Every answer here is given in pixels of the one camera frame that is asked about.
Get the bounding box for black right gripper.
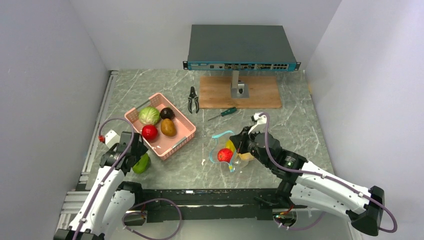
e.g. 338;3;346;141
229;125;272;168

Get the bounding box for red round fruit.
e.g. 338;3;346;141
141;124;158;141

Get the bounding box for clear zip top bag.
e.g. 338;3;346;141
208;130;255;173

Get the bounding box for brown potato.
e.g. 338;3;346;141
160;118;177;137

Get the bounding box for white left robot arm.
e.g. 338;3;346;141
53;131;148;240

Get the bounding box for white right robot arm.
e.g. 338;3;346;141
229;127;385;237

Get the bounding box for pink plastic basket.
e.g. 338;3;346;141
124;92;196;161

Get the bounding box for green cabbage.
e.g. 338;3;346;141
138;106;161;125

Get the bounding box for dark purple plum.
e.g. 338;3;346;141
159;107;175;120

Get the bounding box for wooden board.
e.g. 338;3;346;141
198;76;283;109

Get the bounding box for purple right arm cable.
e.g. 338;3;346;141
258;111;398;233

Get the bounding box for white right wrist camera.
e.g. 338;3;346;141
248;112;268;134

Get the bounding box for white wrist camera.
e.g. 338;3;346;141
248;112;268;134
98;129;120;149

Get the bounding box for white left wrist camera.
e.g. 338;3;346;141
98;129;120;149

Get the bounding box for green handled screwdriver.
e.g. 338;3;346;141
208;107;237;121

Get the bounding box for metal stand post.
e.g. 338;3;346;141
230;70;250;99

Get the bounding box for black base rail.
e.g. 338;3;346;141
125;188;294;226

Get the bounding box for aluminium frame rail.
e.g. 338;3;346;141
56;69;119;230

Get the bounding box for black handled pliers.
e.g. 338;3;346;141
187;86;200;114

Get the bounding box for grey network switch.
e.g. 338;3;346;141
183;24;301;72

